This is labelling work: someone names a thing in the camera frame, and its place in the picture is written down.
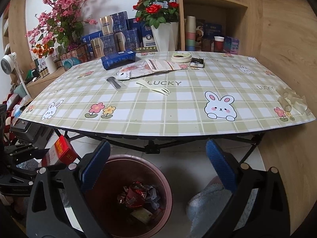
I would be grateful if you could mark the small blue figure box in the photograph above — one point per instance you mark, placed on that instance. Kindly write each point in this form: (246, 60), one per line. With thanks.
(231, 45)

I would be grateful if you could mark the red rose potted plant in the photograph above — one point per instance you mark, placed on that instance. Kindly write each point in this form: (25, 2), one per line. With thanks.
(162, 38)

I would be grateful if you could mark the blue white tissue carton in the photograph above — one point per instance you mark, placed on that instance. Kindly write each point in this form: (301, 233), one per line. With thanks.
(90, 38)

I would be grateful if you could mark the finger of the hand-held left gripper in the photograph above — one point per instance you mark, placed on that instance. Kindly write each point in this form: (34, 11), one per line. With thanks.
(24, 153)

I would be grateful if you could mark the small black packet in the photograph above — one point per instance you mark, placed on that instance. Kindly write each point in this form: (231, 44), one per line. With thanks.
(197, 62)

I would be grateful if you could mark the black folding table frame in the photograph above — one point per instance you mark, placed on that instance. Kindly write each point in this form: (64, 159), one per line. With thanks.
(151, 148)

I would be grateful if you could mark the dark blue carton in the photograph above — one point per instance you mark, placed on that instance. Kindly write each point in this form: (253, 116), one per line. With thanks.
(118, 59)

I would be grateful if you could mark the red cup white rim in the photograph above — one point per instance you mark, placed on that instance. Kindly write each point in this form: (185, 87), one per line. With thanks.
(219, 44)

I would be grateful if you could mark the white blue round-logo box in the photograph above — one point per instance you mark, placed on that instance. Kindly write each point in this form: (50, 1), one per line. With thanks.
(148, 39)

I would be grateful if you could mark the gold leaf-shaped tray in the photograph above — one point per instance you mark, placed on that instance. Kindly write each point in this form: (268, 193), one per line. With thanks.
(146, 50)

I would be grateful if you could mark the light wood low cabinet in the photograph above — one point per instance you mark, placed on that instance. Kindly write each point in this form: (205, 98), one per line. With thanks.
(39, 84)

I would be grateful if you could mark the brown glass jar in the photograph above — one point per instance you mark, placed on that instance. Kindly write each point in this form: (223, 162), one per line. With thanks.
(206, 45)

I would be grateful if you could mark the teal round pouch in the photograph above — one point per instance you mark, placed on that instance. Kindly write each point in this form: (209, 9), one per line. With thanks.
(70, 63)

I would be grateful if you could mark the checked bunny tablecloth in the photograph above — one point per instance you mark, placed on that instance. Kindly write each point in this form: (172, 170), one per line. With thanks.
(173, 109)

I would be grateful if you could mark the white desk fan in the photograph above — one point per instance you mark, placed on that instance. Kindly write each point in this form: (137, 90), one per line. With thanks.
(7, 63)

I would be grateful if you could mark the red orange cigarette pack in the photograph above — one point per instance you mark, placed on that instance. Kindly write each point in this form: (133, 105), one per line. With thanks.
(59, 151)

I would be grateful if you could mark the pile of clear tape pieces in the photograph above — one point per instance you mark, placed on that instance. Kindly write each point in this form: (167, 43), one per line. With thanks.
(293, 99)

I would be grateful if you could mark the white paper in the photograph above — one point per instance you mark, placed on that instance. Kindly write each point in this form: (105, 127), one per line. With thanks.
(152, 195)

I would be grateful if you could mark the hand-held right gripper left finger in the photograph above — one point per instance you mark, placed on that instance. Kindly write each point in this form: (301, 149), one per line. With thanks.
(95, 164)

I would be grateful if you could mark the maroon plastic trash bin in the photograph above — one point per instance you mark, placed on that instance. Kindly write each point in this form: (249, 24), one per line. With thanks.
(104, 203)

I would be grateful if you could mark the black box device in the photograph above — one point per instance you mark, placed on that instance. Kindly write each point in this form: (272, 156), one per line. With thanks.
(27, 131)

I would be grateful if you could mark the crushed red soda can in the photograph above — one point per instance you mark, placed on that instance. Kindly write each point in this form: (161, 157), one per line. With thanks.
(132, 195)

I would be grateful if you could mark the cream plastic fork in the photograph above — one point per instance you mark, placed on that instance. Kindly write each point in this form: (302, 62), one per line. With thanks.
(153, 86)

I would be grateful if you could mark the light wood shelf unit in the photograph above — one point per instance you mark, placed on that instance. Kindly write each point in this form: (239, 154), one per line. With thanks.
(237, 24)

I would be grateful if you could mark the row of small brown bottles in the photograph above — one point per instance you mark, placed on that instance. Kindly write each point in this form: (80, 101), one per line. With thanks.
(44, 70)

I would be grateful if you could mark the red argyle cloth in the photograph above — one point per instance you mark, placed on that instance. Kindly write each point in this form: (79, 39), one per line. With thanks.
(10, 106)

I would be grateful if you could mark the brown fence planter box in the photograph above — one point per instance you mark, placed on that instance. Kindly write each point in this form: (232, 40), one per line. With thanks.
(74, 54)

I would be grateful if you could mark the clear floral plastic pouch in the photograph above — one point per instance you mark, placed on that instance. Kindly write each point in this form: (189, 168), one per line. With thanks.
(131, 72)

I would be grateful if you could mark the pink blossom artificial plant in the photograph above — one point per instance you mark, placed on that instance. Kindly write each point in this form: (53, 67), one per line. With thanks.
(62, 12)

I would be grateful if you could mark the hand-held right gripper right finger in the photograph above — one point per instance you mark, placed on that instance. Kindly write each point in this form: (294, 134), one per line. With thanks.
(220, 164)

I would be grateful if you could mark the dark blue picture box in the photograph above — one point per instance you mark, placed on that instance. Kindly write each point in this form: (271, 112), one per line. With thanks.
(211, 29)

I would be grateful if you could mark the dark plastic strip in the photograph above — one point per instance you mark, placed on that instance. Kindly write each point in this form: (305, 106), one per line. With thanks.
(116, 83)

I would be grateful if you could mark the stack of pastel cups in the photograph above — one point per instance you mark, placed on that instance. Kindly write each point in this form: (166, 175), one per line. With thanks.
(190, 33)

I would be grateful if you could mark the white vase orange flowers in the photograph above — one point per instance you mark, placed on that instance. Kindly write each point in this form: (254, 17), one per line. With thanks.
(50, 63)

